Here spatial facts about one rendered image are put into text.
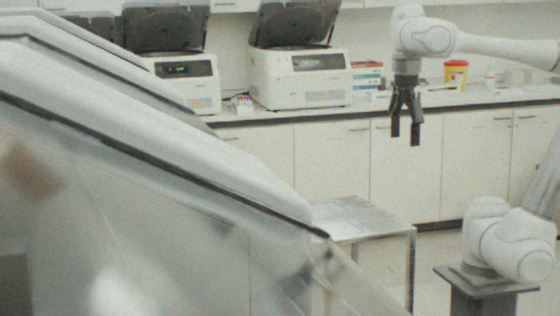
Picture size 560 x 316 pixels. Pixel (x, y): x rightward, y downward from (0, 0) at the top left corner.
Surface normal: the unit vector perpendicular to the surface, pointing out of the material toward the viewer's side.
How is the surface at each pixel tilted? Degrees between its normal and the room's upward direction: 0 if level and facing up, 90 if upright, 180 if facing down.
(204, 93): 90
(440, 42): 88
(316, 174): 90
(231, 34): 90
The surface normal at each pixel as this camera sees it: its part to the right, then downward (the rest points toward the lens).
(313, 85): 0.23, 0.22
